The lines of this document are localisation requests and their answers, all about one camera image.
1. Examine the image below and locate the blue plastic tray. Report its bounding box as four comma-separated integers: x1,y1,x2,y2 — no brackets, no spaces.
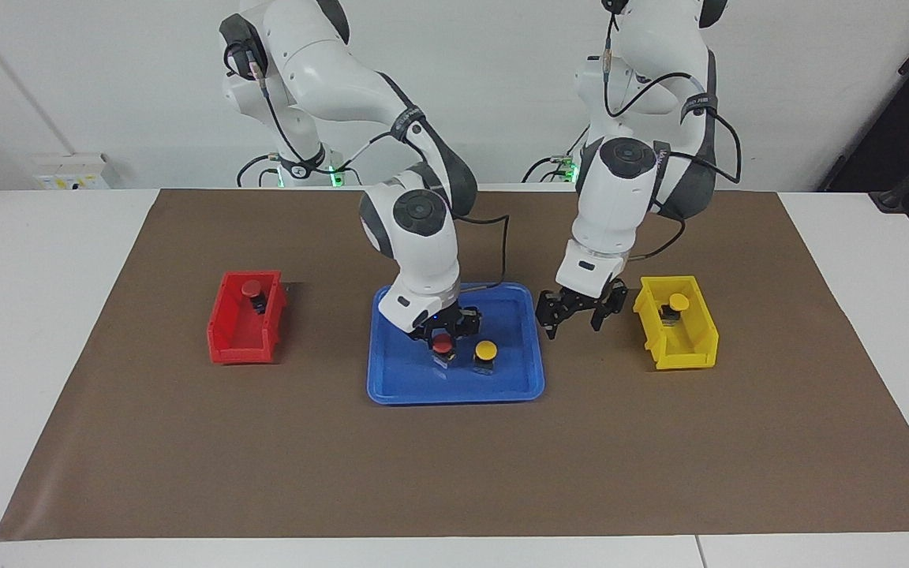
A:
366,282,546,405

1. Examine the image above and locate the brown table mat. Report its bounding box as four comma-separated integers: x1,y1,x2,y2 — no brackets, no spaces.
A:
0,188,909,542

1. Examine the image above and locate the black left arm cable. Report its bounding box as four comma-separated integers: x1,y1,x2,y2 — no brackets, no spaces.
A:
601,0,742,261

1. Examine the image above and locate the black base cable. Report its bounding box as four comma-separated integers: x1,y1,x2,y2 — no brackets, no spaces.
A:
238,154,363,189
522,126,589,185

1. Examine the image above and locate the red plastic bin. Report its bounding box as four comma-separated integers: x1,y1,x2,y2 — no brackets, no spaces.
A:
207,271,288,365

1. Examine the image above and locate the white power strip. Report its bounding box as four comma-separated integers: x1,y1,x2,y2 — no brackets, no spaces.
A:
35,153,114,191

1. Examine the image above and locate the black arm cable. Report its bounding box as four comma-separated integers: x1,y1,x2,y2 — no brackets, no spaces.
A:
601,0,742,261
234,47,512,294

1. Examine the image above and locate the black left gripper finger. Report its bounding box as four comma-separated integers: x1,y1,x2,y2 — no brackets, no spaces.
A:
536,288,582,341
590,282,630,333

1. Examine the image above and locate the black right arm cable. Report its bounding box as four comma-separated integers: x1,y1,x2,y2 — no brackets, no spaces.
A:
234,47,512,294

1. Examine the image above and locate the yellow plastic bin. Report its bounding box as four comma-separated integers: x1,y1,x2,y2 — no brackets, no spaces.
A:
633,275,720,372

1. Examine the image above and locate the black panel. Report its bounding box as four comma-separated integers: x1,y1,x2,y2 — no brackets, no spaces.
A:
817,0,909,231

